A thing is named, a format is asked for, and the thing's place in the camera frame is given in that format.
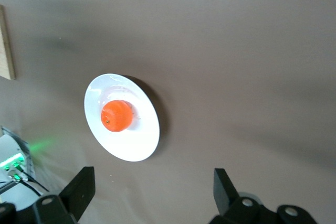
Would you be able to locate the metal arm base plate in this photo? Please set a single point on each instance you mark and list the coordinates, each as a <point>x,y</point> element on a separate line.
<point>29,161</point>

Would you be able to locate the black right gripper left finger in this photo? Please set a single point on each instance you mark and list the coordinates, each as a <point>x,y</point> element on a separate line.
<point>78,190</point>

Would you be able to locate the wooden cutting board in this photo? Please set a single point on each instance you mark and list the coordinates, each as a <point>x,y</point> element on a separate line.
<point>5,45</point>

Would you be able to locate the orange fruit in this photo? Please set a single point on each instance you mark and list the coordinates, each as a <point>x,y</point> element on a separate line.
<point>116,116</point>

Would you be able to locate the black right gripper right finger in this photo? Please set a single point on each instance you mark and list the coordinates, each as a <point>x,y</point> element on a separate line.
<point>223,190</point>

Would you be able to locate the white round plate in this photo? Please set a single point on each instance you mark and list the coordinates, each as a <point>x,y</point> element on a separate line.
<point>123,145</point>

